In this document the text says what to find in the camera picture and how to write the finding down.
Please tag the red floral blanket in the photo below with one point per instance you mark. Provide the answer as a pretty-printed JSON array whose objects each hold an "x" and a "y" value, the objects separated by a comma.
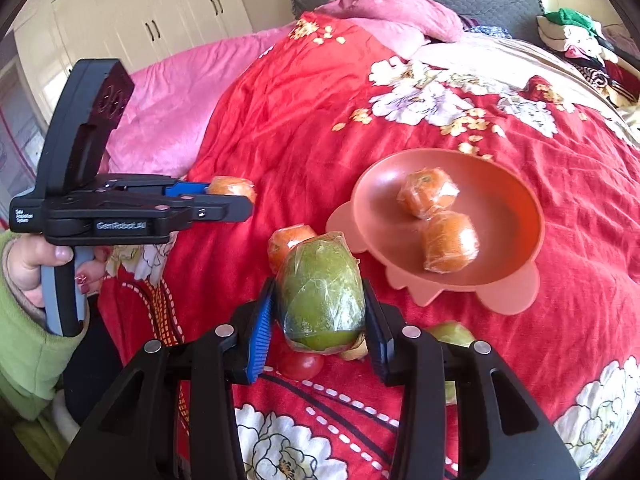
[{"x": 300, "y": 125}]

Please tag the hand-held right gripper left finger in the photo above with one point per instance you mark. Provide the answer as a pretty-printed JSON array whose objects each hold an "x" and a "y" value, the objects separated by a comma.
[{"x": 260, "y": 332}]

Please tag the pile of folded clothes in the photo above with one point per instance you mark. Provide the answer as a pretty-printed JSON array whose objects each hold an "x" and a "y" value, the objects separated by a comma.
[{"x": 585, "y": 45}]

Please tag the red cherry tomato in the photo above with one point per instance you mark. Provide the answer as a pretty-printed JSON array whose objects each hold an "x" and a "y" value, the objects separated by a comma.
[{"x": 300, "y": 365}]

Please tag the beige bed sheet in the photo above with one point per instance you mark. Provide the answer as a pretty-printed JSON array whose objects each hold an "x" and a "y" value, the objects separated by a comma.
[{"x": 500, "y": 55}]

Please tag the brown longan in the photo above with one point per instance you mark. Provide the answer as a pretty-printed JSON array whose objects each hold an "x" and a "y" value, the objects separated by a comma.
[{"x": 356, "y": 351}]

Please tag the pink fleece blanket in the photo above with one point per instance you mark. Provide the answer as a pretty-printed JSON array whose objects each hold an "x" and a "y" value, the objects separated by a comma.
[{"x": 170, "y": 105}]

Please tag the person's left forearm green sleeve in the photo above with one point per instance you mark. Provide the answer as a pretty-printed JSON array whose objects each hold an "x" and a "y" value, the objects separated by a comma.
[{"x": 25, "y": 355}]

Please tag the green mango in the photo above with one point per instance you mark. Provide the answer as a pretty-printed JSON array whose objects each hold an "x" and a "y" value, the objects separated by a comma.
[{"x": 322, "y": 292}]

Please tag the pink footed bowl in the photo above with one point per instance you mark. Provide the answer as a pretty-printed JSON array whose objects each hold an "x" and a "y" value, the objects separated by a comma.
[{"x": 380, "y": 220}]

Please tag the magenta pillow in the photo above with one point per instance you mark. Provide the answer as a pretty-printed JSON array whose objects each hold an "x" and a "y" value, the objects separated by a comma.
[{"x": 395, "y": 7}]

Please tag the light pink pillow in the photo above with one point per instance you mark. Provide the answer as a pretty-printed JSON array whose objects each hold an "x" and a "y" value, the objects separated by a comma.
[{"x": 395, "y": 35}]

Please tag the dark patterned cloth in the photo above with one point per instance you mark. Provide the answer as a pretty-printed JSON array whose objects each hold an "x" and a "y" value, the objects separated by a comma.
[{"x": 487, "y": 30}]

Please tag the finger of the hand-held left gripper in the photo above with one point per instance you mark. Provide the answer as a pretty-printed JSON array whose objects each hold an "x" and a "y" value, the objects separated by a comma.
[
  {"x": 225, "y": 208},
  {"x": 185, "y": 189}
]

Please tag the orange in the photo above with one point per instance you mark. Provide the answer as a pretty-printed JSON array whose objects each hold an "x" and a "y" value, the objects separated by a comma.
[
  {"x": 232, "y": 187},
  {"x": 287, "y": 245},
  {"x": 427, "y": 192},
  {"x": 448, "y": 242}
]

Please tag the white wardrobe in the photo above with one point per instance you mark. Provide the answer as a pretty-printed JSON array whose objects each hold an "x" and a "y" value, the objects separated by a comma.
[{"x": 150, "y": 0}]

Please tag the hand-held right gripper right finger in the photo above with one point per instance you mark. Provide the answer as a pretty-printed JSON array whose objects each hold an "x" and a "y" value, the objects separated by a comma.
[{"x": 377, "y": 340}]

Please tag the small green fruit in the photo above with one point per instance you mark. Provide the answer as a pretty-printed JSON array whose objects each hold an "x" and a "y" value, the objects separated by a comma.
[{"x": 452, "y": 335}]

